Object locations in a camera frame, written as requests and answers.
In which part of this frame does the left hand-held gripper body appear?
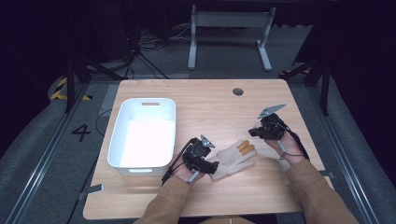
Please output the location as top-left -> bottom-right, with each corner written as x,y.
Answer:
182,133 -> 217,166

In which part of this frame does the person's left hand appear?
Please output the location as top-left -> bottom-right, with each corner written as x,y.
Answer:
172,155 -> 206,186

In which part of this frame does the yellow and black floor tape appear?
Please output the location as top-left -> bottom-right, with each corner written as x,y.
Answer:
49,77 -> 93,102

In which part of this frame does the person's right hand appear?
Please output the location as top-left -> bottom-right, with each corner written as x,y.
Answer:
264,132 -> 306,166

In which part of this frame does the metal floor rail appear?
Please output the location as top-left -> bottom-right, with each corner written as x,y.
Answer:
306,87 -> 379,224
4,83 -> 92,224

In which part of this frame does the grey metal table frame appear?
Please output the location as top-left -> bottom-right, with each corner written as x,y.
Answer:
187,4 -> 277,72

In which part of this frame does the grey left gripper lanyard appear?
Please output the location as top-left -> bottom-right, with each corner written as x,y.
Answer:
187,169 -> 201,185

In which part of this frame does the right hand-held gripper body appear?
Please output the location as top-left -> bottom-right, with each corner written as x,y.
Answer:
257,103 -> 287,141

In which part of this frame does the bundle of floor cables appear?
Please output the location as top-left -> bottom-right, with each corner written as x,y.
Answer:
124,24 -> 194,79

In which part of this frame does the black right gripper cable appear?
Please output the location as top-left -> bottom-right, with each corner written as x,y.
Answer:
281,122 -> 311,161

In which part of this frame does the black metal stand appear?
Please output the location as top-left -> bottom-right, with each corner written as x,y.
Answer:
279,59 -> 331,116
64,55 -> 125,114

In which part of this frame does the grey gripper lanyard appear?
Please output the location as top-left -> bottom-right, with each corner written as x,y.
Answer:
276,139 -> 305,161
187,169 -> 201,185

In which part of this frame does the grey right gripper lanyard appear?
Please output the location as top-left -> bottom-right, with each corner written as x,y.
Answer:
276,139 -> 305,161

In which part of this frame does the beige glove with orange fingers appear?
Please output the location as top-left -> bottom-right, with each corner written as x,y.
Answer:
209,139 -> 258,181

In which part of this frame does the thin black floor cable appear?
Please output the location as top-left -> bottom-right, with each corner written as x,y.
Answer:
94,108 -> 113,137

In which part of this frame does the white plastic bin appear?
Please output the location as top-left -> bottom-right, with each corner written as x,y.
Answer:
106,97 -> 177,177

